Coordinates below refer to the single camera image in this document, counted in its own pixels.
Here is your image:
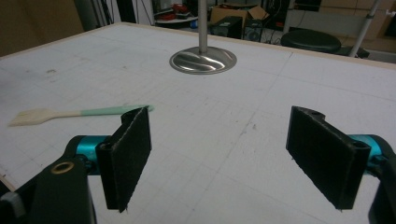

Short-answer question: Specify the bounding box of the red object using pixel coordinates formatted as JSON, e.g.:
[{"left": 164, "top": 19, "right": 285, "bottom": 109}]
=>
[{"left": 172, "top": 3, "right": 189, "bottom": 15}]

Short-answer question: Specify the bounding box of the grey metal pole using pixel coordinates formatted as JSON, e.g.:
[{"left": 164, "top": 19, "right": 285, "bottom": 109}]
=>
[{"left": 348, "top": 0, "right": 382, "bottom": 58}]

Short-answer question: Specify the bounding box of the white round table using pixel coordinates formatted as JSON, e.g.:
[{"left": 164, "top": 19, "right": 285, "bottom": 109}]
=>
[{"left": 154, "top": 16, "right": 199, "bottom": 30}]

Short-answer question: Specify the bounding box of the wooden spatula with green handle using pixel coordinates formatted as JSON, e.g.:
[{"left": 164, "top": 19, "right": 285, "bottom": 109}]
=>
[{"left": 8, "top": 105, "right": 155, "bottom": 127}]

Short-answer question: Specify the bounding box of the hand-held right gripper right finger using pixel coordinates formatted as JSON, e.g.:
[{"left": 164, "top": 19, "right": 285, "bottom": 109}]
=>
[{"left": 285, "top": 105, "right": 373, "bottom": 211}]

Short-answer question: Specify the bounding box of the black computer case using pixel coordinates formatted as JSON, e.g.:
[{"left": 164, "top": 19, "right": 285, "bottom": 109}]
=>
[{"left": 210, "top": 16, "right": 244, "bottom": 40}]

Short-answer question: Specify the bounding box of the metal stand with round base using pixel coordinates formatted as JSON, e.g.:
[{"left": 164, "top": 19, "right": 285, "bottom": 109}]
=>
[{"left": 169, "top": 0, "right": 238, "bottom": 76}]

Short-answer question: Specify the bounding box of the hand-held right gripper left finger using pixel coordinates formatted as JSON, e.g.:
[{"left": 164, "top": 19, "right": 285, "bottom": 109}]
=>
[{"left": 95, "top": 106, "right": 153, "bottom": 214}]

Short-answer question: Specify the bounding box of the cardboard box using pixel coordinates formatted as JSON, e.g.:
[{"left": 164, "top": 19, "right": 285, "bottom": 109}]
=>
[{"left": 209, "top": 4, "right": 271, "bottom": 26}]

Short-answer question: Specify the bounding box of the black round stool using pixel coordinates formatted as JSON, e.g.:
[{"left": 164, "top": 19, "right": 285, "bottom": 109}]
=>
[{"left": 280, "top": 29, "right": 343, "bottom": 54}]

